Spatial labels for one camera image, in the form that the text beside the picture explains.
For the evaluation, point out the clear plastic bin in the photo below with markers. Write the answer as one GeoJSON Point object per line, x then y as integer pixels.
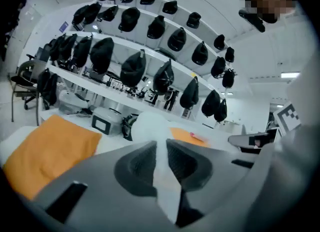
{"type": "Point", "coordinates": [72, 103]}

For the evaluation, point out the person's torso in pale shirt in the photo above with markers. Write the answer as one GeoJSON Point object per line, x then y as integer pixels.
{"type": "Point", "coordinates": [310, 96]}

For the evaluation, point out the large orange cushion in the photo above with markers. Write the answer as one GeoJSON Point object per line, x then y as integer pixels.
{"type": "Point", "coordinates": [50, 151]}

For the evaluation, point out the fried egg shaped pillow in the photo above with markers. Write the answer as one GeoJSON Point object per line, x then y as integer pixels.
{"type": "Point", "coordinates": [150, 126]}

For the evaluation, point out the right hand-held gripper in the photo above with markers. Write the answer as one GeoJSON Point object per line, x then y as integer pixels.
{"type": "Point", "coordinates": [287, 119]}

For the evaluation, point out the black bag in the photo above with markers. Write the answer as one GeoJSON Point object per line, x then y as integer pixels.
{"type": "Point", "coordinates": [23, 80]}

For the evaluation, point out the white and yellow round pouf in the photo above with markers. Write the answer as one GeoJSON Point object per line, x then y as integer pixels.
{"type": "Point", "coordinates": [115, 143]}

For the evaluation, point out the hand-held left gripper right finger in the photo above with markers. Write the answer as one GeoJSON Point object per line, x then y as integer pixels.
{"type": "Point", "coordinates": [220, 183]}

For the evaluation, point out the white metal display rack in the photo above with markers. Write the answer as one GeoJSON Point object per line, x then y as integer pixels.
{"type": "Point", "coordinates": [105, 94]}

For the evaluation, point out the black mesh office chair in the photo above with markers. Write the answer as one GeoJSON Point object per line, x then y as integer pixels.
{"type": "Point", "coordinates": [43, 52]}

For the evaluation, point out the grey box device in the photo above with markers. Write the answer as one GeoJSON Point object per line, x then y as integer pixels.
{"type": "Point", "coordinates": [101, 126]}

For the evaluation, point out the long ceiling strip light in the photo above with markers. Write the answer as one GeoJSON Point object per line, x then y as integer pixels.
{"type": "Point", "coordinates": [290, 74]}

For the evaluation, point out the black head-worn camera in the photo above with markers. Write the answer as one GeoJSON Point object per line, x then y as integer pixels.
{"type": "Point", "coordinates": [252, 19]}

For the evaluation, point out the shelf of black helmets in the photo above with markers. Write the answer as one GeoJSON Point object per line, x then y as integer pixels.
{"type": "Point", "coordinates": [130, 68]}

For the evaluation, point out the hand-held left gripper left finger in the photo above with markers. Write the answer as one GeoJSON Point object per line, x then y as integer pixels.
{"type": "Point", "coordinates": [100, 188]}

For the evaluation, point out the blue wall poster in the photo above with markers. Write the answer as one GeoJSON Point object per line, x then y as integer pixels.
{"type": "Point", "coordinates": [63, 26]}

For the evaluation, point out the black green backpack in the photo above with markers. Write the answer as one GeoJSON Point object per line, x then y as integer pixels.
{"type": "Point", "coordinates": [127, 128]}

